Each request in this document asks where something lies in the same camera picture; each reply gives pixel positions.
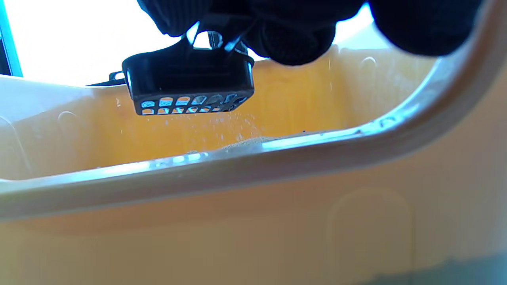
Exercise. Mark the person's right hand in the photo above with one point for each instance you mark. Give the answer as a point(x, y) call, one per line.
point(293, 31)

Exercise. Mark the black slotted litter scoop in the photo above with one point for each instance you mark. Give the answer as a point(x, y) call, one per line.
point(190, 75)

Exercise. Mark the sandy cat litter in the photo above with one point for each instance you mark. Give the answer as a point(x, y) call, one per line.
point(249, 141)

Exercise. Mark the orange plastic litter box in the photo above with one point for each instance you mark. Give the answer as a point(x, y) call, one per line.
point(277, 237)

